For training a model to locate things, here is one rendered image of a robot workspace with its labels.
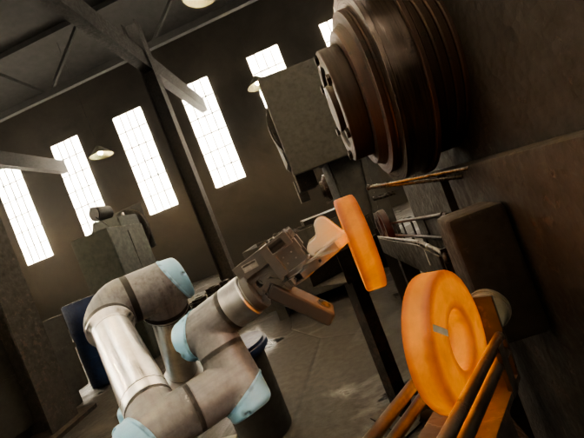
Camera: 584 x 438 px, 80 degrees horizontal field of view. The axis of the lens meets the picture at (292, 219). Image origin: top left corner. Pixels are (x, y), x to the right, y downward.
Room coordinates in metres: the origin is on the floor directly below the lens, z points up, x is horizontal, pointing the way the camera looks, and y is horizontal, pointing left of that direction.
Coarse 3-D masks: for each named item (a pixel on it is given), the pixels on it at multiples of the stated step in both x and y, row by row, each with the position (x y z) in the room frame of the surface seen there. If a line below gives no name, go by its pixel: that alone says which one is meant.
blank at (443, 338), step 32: (416, 288) 0.38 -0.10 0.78; (448, 288) 0.40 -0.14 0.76; (416, 320) 0.35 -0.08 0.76; (448, 320) 0.42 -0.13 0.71; (480, 320) 0.44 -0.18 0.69; (416, 352) 0.34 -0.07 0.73; (448, 352) 0.35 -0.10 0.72; (480, 352) 0.41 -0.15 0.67; (416, 384) 0.35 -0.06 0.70; (448, 384) 0.33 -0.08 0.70
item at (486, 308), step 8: (480, 296) 0.44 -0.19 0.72; (488, 296) 0.43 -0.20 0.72; (480, 304) 0.44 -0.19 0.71; (488, 304) 0.44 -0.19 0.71; (480, 312) 0.44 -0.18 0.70; (488, 312) 0.44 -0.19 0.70; (496, 312) 0.43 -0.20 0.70; (488, 320) 0.44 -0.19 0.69; (496, 320) 0.43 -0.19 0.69; (488, 328) 0.44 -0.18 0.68; (496, 328) 0.43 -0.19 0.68; (488, 336) 0.44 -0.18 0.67; (504, 344) 0.43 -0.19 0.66; (512, 360) 0.43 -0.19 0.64; (512, 368) 0.43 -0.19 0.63; (520, 376) 0.43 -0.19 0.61
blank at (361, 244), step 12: (336, 204) 0.53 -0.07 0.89; (348, 204) 0.52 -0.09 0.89; (348, 216) 0.50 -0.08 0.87; (360, 216) 0.50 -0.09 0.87; (348, 228) 0.49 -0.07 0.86; (360, 228) 0.49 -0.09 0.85; (348, 240) 0.49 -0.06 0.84; (360, 240) 0.48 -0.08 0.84; (372, 240) 0.48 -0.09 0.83; (360, 252) 0.48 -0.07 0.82; (372, 252) 0.48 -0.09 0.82; (360, 264) 0.49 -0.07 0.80; (372, 264) 0.49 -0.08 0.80; (372, 276) 0.50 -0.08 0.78; (384, 276) 0.50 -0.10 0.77; (372, 288) 0.52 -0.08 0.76
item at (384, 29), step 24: (336, 0) 0.80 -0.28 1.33; (360, 0) 0.68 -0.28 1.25; (384, 0) 0.66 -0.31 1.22; (384, 24) 0.64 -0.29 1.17; (384, 48) 0.64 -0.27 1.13; (408, 48) 0.63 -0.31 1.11; (384, 72) 0.65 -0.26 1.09; (408, 72) 0.64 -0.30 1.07; (408, 96) 0.65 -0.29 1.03; (408, 120) 0.67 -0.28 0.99; (432, 120) 0.68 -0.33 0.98; (408, 144) 0.70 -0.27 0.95; (432, 144) 0.72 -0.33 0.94; (408, 168) 0.75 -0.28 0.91
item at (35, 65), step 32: (0, 0) 7.64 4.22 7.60; (32, 0) 7.94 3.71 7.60; (96, 0) 8.62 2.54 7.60; (128, 0) 8.99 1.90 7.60; (160, 0) 9.41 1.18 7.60; (224, 0) 10.38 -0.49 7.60; (256, 0) 8.36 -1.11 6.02; (0, 32) 8.47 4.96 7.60; (32, 32) 8.84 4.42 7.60; (64, 32) 9.24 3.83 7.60; (160, 32) 10.70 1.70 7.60; (0, 64) 9.49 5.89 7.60; (32, 64) 9.96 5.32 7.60; (64, 64) 10.48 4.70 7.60; (96, 64) 11.05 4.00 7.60; (0, 96) 10.80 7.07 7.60; (32, 96) 11.41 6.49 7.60
